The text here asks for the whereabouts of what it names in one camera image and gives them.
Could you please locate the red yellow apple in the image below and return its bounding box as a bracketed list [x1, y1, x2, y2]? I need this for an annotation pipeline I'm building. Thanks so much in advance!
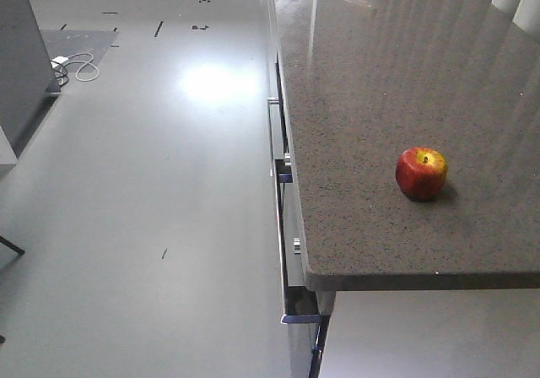
[395, 147, 448, 201]

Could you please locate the grey speckled kitchen counter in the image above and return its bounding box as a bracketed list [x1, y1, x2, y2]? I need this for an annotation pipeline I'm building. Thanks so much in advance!
[266, 0, 540, 378]

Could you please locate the grey cabinet panel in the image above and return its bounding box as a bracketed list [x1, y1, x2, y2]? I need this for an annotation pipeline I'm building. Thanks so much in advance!
[1, 0, 60, 157]

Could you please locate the white power adapter with cable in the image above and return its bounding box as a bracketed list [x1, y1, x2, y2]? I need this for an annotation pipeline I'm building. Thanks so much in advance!
[50, 51, 100, 87]

